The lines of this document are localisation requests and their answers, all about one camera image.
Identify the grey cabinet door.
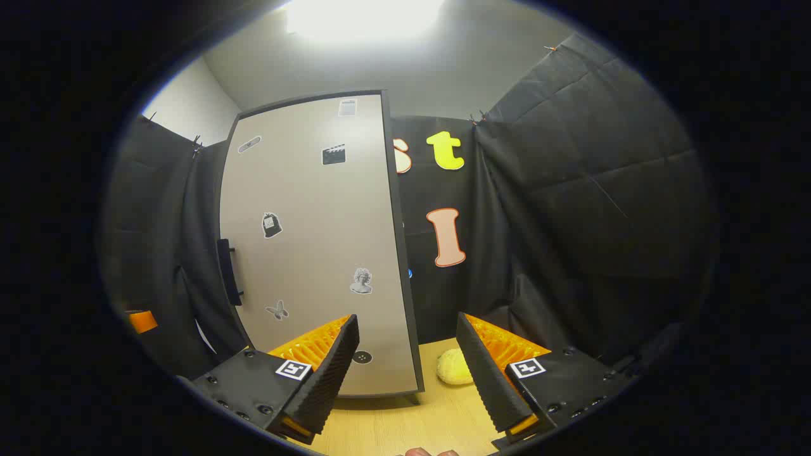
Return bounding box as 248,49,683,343
219,95,419,398

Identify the dark grey cabinet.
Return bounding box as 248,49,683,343
215,89,425,406

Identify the black cabinet door handle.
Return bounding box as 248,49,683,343
217,238,245,308

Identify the black backdrop cloth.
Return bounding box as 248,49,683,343
100,32,720,381

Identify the yellow lumpy round object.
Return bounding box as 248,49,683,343
436,348,475,386

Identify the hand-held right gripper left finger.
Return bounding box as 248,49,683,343
189,313,361,446

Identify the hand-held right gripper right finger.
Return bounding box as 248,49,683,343
456,312,639,445

